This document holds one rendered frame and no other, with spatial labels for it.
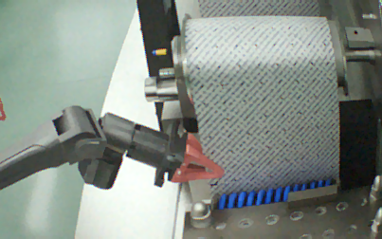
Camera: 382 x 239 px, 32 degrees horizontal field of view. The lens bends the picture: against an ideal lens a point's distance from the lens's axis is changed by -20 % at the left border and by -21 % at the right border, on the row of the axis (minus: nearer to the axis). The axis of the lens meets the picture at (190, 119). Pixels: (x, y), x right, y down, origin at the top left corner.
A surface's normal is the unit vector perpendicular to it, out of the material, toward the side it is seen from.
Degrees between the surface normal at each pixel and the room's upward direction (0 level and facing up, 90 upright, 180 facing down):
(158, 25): 90
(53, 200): 0
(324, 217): 0
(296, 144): 90
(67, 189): 0
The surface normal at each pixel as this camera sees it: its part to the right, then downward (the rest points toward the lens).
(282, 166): -0.07, 0.57
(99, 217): -0.15, -0.82
